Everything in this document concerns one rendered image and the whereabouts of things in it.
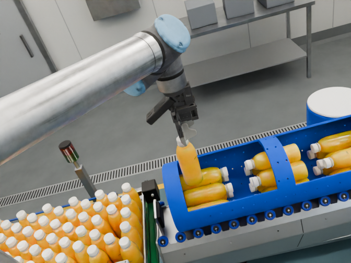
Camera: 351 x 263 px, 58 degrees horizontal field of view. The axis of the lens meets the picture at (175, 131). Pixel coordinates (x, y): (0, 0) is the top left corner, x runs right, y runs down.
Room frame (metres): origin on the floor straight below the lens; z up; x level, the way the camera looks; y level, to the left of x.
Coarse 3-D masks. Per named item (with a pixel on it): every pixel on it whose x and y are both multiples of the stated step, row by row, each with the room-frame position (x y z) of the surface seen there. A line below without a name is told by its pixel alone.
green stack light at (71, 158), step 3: (75, 150) 1.31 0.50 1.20; (72, 153) 1.28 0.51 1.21; (75, 153) 1.29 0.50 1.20; (66, 156) 1.28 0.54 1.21; (69, 156) 1.28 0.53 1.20; (72, 156) 1.28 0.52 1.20; (75, 156) 1.29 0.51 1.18; (78, 156) 1.30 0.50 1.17; (66, 159) 1.28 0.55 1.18; (69, 159) 1.28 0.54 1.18; (72, 159) 1.28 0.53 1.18; (75, 159) 1.28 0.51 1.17; (69, 162) 1.28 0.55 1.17; (72, 162) 1.27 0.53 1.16
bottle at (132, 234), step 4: (132, 228) 0.84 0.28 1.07; (124, 232) 0.82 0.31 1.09; (128, 232) 0.82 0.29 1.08; (132, 232) 0.82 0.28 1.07; (136, 232) 0.83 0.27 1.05; (128, 236) 0.81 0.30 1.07; (132, 236) 0.81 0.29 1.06; (136, 236) 0.82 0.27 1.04; (140, 236) 0.84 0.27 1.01; (132, 240) 0.81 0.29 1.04; (136, 240) 0.81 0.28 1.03; (140, 240) 0.83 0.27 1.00; (136, 244) 0.81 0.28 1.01; (140, 244) 0.82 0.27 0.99; (140, 248) 0.81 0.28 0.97
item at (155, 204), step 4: (156, 204) 0.95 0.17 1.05; (156, 208) 0.93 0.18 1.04; (160, 208) 0.94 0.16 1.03; (156, 212) 0.90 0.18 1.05; (160, 212) 0.91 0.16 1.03; (156, 216) 0.88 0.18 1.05; (160, 216) 0.89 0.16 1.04; (156, 220) 0.87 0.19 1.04; (160, 220) 0.88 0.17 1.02; (160, 224) 0.88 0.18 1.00; (164, 224) 0.89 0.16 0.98; (160, 228) 0.87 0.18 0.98; (164, 232) 0.89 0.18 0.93
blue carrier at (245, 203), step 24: (336, 120) 0.94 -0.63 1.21; (240, 144) 0.97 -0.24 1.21; (264, 144) 0.90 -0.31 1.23; (288, 144) 1.02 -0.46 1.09; (168, 168) 0.94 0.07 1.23; (240, 168) 1.02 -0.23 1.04; (288, 168) 0.79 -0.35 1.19; (312, 168) 0.94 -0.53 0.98; (168, 192) 0.84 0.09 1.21; (240, 192) 0.94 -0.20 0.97; (264, 192) 0.77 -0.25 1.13; (288, 192) 0.75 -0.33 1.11; (312, 192) 0.74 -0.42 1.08; (336, 192) 0.75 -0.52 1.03; (192, 216) 0.77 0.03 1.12; (216, 216) 0.76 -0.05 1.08; (240, 216) 0.77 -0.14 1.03
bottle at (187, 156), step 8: (176, 152) 0.86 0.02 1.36; (184, 152) 0.83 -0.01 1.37; (192, 152) 0.83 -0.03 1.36; (184, 160) 0.83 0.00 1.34; (192, 160) 0.83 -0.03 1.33; (184, 168) 0.83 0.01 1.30; (192, 168) 0.82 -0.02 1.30; (200, 168) 0.85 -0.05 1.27; (184, 176) 0.84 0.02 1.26; (192, 176) 0.82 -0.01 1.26; (200, 176) 0.83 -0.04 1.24; (192, 184) 0.83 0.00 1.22
